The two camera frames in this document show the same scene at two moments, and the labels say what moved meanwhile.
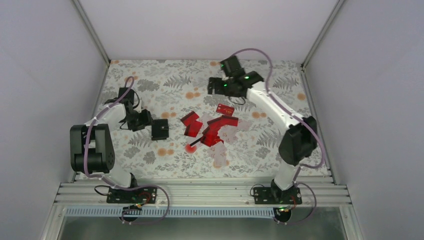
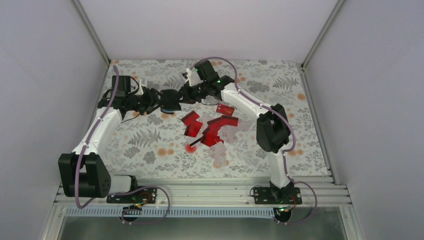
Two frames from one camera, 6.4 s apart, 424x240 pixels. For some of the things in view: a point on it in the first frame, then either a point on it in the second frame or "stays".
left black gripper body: x=135 y=120 → x=144 y=104
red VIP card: x=225 y=109 stays
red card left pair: x=193 y=127 stays
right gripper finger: x=215 y=83 → x=186 y=92
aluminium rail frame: x=200 y=193 stays
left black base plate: x=136 y=196 stays
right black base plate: x=270 y=195 stays
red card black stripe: x=222 y=120 stays
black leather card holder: x=160 y=129 → x=169 y=101
